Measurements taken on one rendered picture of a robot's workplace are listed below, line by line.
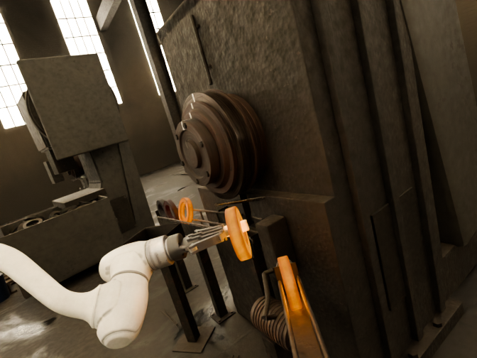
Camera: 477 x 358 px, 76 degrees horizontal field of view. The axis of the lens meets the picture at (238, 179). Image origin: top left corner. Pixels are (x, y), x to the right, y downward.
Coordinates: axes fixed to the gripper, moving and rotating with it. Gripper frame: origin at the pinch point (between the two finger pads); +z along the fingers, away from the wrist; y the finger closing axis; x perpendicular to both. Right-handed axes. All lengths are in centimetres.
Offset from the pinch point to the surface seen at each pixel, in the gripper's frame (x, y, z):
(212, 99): 38, -35, 3
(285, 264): -14.1, 2.5, 10.2
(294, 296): -21.2, 7.8, 9.9
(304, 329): -28.1, 12.5, 9.8
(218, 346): -89, -66, -41
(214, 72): 50, -58, 7
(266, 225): -12.1, -25.4, 7.7
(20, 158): 112, -815, -648
